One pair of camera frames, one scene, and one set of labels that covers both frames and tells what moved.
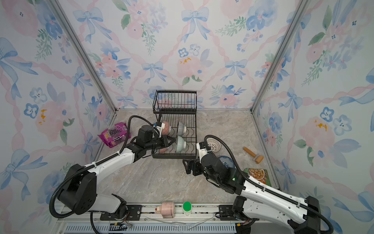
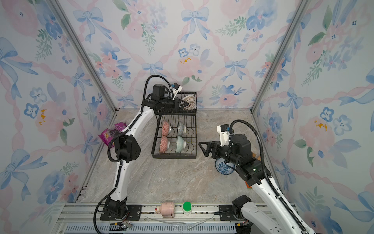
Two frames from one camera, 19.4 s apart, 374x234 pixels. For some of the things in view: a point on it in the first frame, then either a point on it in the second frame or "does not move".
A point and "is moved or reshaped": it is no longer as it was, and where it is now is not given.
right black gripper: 188,167 to 210,147
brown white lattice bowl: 215,145 is moved or reshaped
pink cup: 167,209 does not move
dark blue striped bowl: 181,128 does not move
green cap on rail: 187,208 does not move
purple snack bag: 115,135 does not move
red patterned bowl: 165,131 does not move
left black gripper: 165,140 to 177,104
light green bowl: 180,144 does not move
